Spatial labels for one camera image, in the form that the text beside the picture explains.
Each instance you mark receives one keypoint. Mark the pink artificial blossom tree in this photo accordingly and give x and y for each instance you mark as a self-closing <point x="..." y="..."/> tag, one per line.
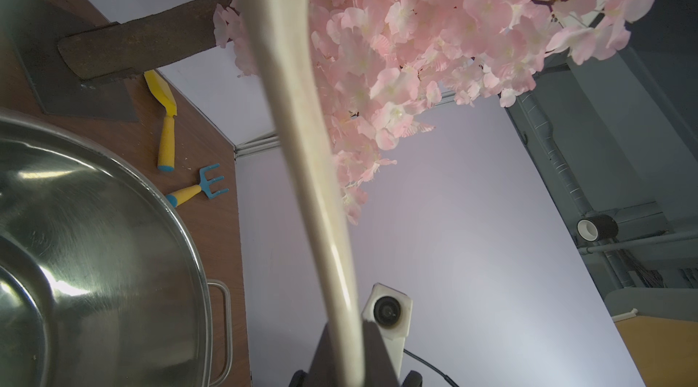
<point x="379" y="64"/>

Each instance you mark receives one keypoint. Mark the blue yellow toy rake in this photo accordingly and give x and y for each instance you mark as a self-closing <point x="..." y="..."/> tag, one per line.
<point x="203" y="187"/>

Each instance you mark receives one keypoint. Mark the stainless steel pot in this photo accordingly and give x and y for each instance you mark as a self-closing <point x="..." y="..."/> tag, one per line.
<point x="101" y="284"/>

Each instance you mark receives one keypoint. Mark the black tape roll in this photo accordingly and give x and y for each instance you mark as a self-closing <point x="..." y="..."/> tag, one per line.
<point x="597" y="227"/>

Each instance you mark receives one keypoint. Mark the yellow toy shovel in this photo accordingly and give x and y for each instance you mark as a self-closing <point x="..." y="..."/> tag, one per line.
<point x="161" y="90"/>

